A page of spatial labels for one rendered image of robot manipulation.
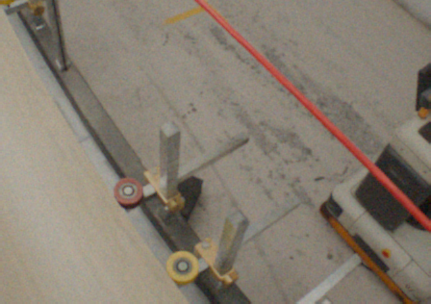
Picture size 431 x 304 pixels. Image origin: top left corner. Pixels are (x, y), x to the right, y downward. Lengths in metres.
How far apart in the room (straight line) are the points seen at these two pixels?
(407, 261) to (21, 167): 1.54
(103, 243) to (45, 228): 0.16
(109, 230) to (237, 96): 1.60
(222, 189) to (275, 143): 0.41
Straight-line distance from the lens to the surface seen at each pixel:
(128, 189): 1.23
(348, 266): 1.29
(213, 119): 2.51
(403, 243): 2.08
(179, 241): 1.39
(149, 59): 2.79
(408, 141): 1.68
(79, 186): 1.26
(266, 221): 1.32
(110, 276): 1.15
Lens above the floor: 1.99
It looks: 49 degrees down
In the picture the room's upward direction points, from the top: 12 degrees clockwise
